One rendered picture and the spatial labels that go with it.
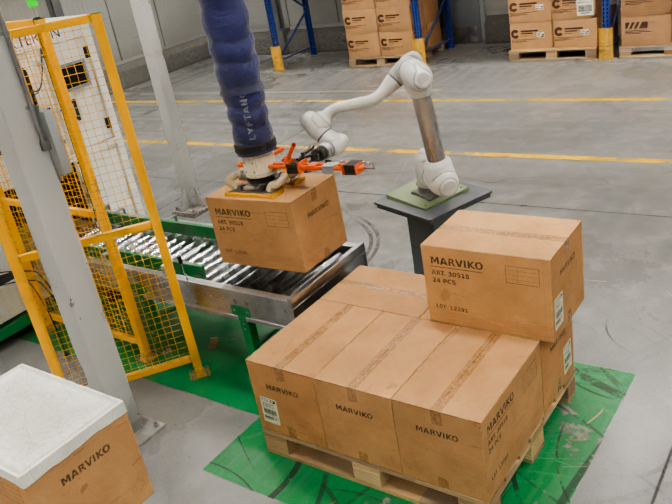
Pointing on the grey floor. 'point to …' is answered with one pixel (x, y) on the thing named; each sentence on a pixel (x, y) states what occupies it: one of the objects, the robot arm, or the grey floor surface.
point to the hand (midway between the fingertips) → (299, 165)
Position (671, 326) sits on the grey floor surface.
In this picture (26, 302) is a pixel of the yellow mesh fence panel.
